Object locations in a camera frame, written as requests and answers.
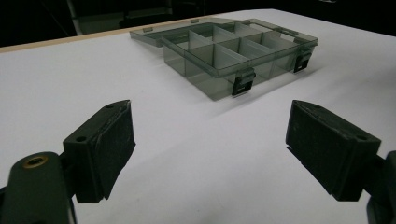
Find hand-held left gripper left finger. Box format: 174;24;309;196
63;99;137;204

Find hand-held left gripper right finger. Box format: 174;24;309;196
285;99;382;203

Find white desk leg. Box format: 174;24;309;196
65;0;84;35

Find grey clear plastic organizer box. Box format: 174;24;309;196
129;17;319;102

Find wooden table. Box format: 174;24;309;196
0;13;220;54

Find white board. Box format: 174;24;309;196
0;7;396;224

